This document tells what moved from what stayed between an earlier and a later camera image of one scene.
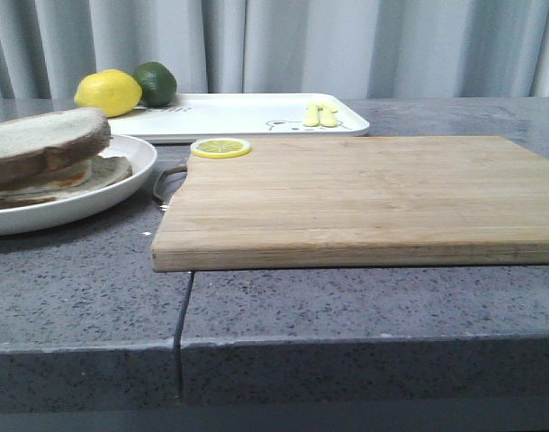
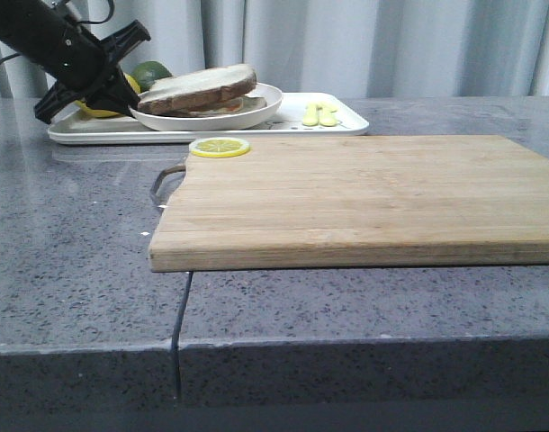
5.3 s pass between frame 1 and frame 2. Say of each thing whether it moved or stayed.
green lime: stayed
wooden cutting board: stayed
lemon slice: stayed
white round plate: moved
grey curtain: stayed
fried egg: moved
